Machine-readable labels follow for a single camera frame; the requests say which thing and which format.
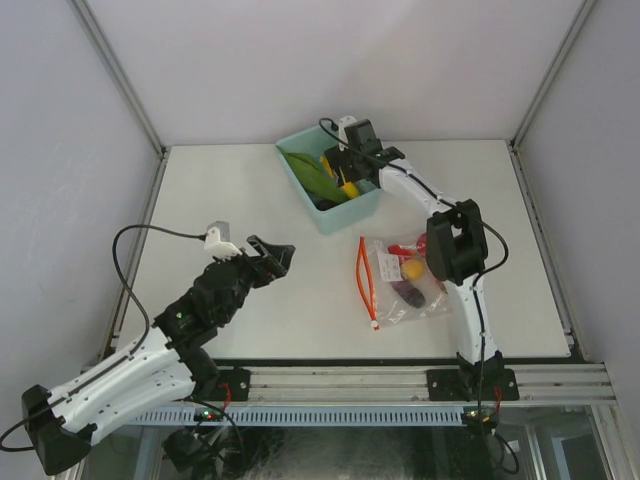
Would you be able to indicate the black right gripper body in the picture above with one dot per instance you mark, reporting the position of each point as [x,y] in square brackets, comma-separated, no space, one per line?
[347,161]

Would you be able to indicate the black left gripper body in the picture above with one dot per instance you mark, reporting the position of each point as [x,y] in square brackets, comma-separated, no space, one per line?
[257,273]

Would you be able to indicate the yellow fake banana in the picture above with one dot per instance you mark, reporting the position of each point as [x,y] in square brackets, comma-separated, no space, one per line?
[349,188]

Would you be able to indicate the green fake leafy vegetable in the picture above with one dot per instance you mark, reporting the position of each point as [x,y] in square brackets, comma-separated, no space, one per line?
[312,177]

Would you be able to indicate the small dark fake food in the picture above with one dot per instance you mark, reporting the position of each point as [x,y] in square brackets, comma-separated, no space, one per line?
[324,205]

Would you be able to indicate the red fake apple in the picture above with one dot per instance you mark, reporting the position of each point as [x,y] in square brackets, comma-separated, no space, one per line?
[421,245]

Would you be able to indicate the clear zip top bag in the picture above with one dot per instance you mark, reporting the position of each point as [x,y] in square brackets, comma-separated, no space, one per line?
[375,269]

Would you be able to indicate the yellow fake lemon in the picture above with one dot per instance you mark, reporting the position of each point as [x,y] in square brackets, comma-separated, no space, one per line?
[412,270]

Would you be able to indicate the purple fake eggplant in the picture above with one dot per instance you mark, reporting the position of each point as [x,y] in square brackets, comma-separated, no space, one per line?
[409,293]

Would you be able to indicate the orange fake fruit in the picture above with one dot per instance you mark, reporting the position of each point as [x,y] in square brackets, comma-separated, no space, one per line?
[441,287]

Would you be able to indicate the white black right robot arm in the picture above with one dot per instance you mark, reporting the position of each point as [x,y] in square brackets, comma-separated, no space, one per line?
[461,248]

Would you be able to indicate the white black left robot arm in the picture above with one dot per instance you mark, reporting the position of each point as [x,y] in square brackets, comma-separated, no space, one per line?
[166,363]

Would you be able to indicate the light blue plastic bin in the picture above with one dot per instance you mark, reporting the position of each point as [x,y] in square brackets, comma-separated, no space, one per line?
[314,141]

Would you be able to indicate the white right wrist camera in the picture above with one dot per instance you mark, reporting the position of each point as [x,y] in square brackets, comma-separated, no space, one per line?
[339,128]

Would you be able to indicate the slotted grey cable duct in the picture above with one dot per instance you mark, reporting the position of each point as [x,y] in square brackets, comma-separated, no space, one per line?
[304,416]

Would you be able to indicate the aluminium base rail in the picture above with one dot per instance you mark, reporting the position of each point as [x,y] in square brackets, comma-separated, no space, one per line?
[531,384]

